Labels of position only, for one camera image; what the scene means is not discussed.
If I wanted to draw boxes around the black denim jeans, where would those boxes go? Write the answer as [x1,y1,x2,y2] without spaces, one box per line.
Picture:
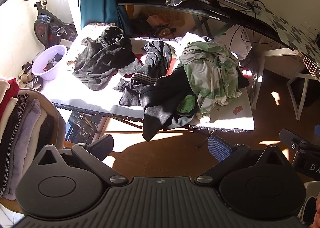
[139,67,198,142]

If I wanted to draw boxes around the stack of folded clothes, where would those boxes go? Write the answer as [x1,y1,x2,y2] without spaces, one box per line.
[0,78,56,201]

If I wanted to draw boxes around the green ribbed garment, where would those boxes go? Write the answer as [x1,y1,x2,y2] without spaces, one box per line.
[177,95,196,114]

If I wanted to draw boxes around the green white floral sheet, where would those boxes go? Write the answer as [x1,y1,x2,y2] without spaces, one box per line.
[178,41,242,122]

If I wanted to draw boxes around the dark grey hoodie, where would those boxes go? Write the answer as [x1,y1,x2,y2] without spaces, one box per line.
[73,25,142,91]

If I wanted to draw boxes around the lavender plastic basin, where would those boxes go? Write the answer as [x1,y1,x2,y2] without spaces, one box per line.
[31,44,67,81]

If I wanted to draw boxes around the geometric pattern tablecloth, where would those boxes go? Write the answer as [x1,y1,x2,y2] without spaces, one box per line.
[257,10,319,65]

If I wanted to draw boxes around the grey striped-hem garment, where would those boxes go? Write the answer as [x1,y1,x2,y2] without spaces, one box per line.
[113,41,172,106]

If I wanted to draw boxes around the exercise bike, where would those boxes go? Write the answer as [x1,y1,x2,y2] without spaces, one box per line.
[24,0,78,49]

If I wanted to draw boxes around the black desk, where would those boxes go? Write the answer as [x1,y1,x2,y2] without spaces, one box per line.
[117,0,320,54]

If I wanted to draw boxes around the clear plastic bag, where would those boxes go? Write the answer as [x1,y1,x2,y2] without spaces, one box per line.
[165,0,188,6]

